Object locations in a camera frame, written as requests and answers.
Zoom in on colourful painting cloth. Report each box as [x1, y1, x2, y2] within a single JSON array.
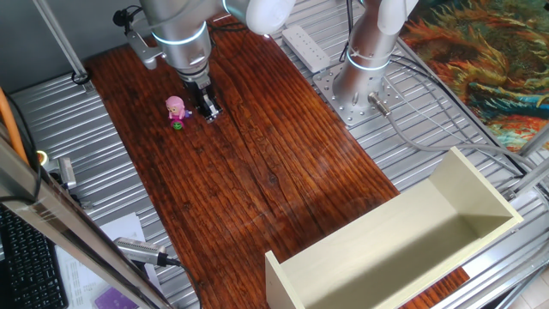
[[401, 0, 549, 152]]

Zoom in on pink toy figure green ball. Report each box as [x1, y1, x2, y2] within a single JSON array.
[[165, 95, 193, 131]]

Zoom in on white power strip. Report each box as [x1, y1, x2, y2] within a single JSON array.
[[281, 24, 331, 74]]

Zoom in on aluminium frame rail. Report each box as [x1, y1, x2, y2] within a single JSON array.
[[516, 124, 549, 158], [501, 157, 549, 201]]

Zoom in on wood grain mat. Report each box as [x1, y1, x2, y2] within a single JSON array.
[[83, 15, 471, 309]]

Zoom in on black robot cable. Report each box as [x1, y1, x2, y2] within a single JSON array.
[[338, 0, 357, 64]]

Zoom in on thin grey cable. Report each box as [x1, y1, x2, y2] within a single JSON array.
[[388, 55, 527, 178]]

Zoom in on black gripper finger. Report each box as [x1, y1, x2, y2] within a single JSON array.
[[205, 90, 223, 116], [199, 97, 215, 124]]

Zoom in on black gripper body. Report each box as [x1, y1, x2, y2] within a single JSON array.
[[184, 75, 214, 109]]

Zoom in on black camera cable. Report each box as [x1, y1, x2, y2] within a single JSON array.
[[165, 256, 203, 309]]

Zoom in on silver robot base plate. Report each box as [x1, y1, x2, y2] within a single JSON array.
[[312, 64, 404, 128]]

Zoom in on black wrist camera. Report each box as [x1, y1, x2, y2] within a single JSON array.
[[112, 4, 143, 35]]

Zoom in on printed paper sheets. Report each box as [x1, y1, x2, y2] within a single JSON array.
[[55, 212, 160, 309]]

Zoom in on thick grey cable metal connector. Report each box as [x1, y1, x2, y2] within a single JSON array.
[[366, 91, 549, 173]]

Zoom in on aluminium pole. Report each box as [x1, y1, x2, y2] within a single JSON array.
[[32, 0, 94, 89]]

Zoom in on black keyboard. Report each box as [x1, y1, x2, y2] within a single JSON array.
[[0, 205, 69, 309]]

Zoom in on cream wooden shelf box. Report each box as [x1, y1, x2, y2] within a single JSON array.
[[264, 146, 525, 309]]

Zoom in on purple tip box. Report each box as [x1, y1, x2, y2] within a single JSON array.
[[94, 286, 141, 309]]

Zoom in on metal diagonal frame bar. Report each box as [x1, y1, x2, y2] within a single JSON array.
[[0, 136, 173, 309]]

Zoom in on orange tube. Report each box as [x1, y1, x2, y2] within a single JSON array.
[[0, 88, 29, 167]]

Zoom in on silver camera on bracket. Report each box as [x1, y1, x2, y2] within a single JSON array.
[[36, 149, 94, 211]]

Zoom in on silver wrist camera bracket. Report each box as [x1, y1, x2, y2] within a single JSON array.
[[125, 29, 166, 71]]

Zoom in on thin black cable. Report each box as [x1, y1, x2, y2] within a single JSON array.
[[0, 92, 44, 205]]

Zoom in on silver ribbed camera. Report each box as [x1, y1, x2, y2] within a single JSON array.
[[113, 236, 171, 268]]

